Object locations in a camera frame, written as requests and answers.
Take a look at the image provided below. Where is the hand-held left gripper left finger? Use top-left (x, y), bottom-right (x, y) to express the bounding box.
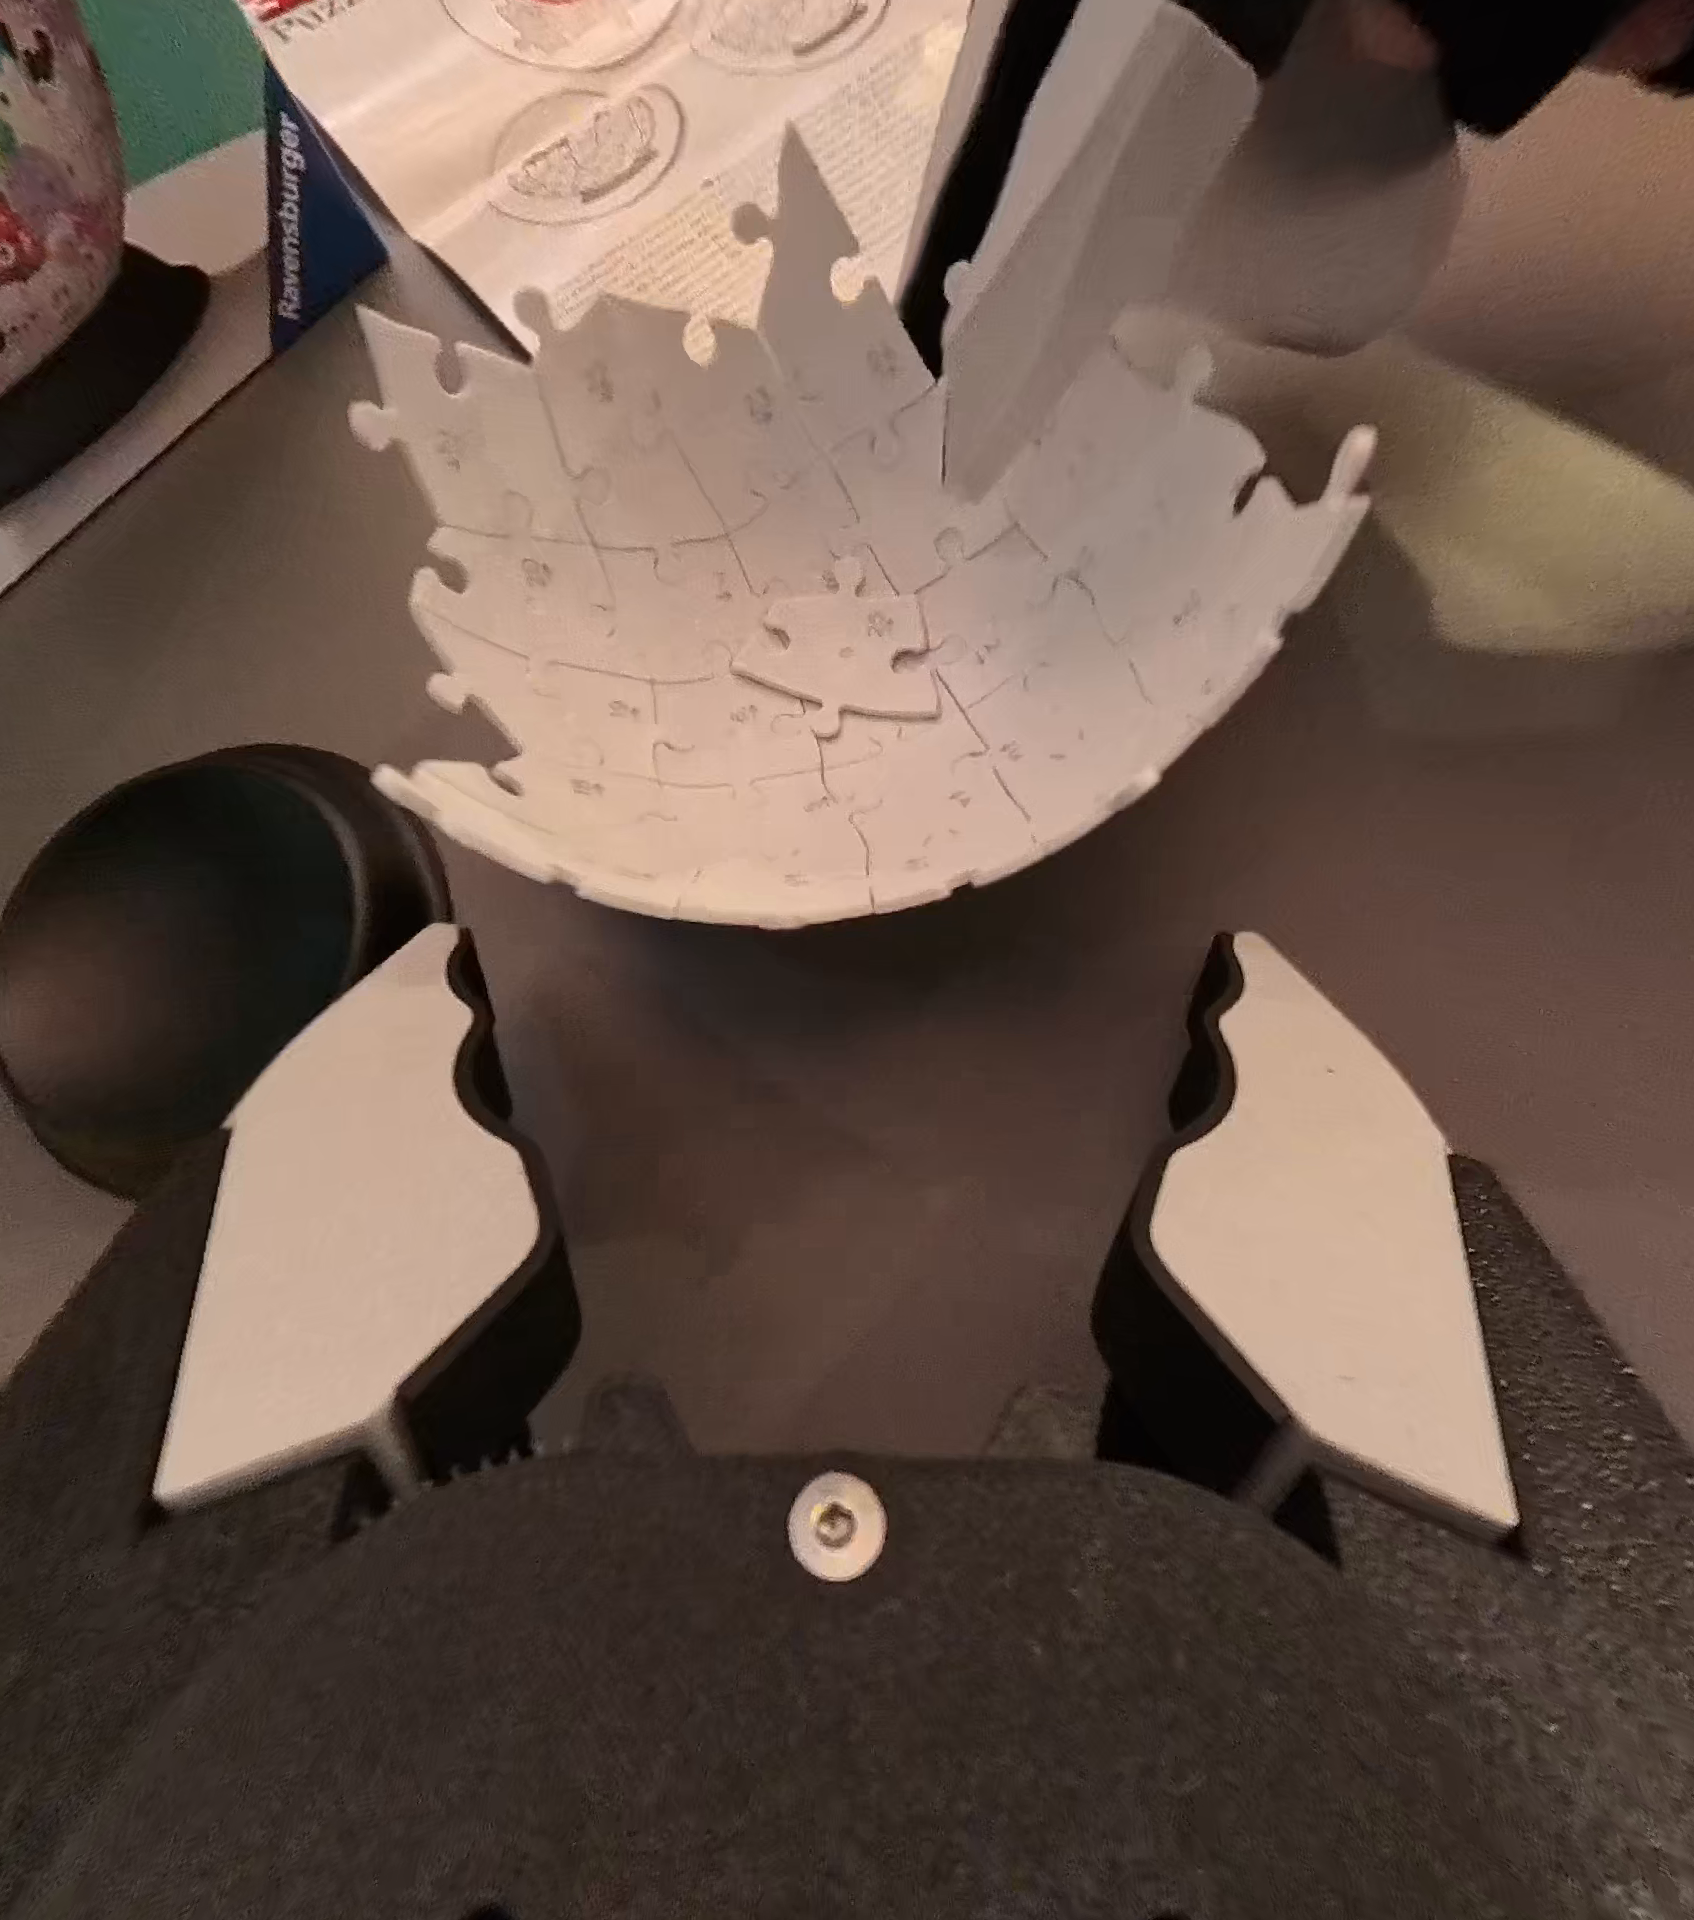
top-left (153, 926), bottom-right (585, 1516)

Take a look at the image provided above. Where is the white instruction leaflet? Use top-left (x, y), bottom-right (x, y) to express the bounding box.
top-left (279, 0), bottom-right (975, 339)

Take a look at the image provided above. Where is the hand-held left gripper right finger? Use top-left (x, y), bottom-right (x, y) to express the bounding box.
top-left (1095, 934), bottom-right (1525, 1547)

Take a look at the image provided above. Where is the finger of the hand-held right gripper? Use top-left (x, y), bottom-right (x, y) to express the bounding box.
top-left (896, 0), bottom-right (1076, 376)
top-left (933, 0), bottom-right (1269, 502)

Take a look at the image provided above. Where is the black round ball stand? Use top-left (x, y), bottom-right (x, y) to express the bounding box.
top-left (0, 739), bottom-right (454, 1199)

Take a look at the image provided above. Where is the person's right hand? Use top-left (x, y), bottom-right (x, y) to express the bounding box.
top-left (1345, 0), bottom-right (1456, 79)

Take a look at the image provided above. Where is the assembled white puzzle section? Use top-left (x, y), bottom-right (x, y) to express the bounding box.
top-left (347, 131), bottom-right (1379, 926)

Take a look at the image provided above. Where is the white puzzle piece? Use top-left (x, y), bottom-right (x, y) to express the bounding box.
top-left (729, 560), bottom-right (961, 735)

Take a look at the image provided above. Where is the colourful puzzle box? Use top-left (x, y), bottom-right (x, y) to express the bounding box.
top-left (0, 0), bottom-right (391, 678)

